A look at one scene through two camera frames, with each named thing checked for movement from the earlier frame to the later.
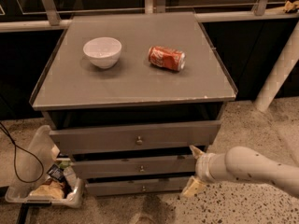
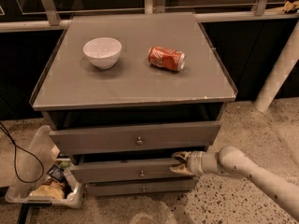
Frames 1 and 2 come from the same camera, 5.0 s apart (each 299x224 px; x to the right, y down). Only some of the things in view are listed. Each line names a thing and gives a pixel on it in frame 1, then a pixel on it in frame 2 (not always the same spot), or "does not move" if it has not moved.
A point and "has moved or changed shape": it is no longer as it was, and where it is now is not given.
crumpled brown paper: x=291 y=7 does not move
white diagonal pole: x=279 y=71 does not move
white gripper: x=202 y=166 → x=194 y=162
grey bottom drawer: x=171 y=188 does not move
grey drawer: x=97 y=166 has moved or changed shape
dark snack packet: x=57 y=173 does not move
